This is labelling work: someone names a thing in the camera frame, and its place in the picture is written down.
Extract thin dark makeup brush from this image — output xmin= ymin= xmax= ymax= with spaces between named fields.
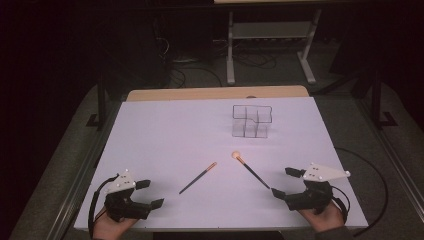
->
xmin=178 ymin=161 xmax=218 ymax=195

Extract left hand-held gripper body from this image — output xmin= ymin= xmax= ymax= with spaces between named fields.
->
xmin=104 ymin=169 xmax=153 ymax=223

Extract person's right hand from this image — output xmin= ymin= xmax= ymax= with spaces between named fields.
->
xmin=298 ymin=201 xmax=348 ymax=234

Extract round-head dark makeup brush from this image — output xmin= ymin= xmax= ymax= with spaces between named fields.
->
xmin=231 ymin=150 xmax=272 ymax=190

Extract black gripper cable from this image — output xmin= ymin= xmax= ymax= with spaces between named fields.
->
xmin=331 ymin=146 xmax=390 ymax=238
xmin=87 ymin=173 xmax=120 ymax=239

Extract person's left hand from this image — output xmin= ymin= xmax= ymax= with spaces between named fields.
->
xmin=92 ymin=206 xmax=138 ymax=240

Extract grey metal shelf stand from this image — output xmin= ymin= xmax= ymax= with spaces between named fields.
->
xmin=225 ymin=9 xmax=323 ymax=86

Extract aluminium rail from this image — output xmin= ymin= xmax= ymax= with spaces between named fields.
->
xmin=46 ymin=99 xmax=123 ymax=240
xmin=354 ymin=98 xmax=424 ymax=214

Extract clear plastic organizer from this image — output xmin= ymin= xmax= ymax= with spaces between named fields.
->
xmin=231 ymin=104 xmax=274 ymax=139

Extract wooden table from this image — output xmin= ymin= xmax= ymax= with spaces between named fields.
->
xmin=126 ymin=85 xmax=310 ymax=102

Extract black metal post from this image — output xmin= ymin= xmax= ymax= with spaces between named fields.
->
xmin=85 ymin=76 xmax=109 ymax=131
xmin=369 ymin=69 xmax=399 ymax=129

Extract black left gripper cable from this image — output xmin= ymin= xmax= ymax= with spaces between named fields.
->
xmin=87 ymin=173 xmax=120 ymax=239

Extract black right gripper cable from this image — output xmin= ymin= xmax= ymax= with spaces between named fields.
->
xmin=331 ymin=146 xmax=390 ymax=238

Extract black floor cable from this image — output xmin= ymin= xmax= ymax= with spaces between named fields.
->
xmin=168 ymin=66 xmax=224 ymax=88

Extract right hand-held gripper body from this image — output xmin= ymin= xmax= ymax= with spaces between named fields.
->
xmin=284 ymin=162 xmax=352 ymax=214

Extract tangled black floor cables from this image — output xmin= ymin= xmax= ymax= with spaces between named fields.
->
xmin=233 ymin=49 xmax=278 ymax=69

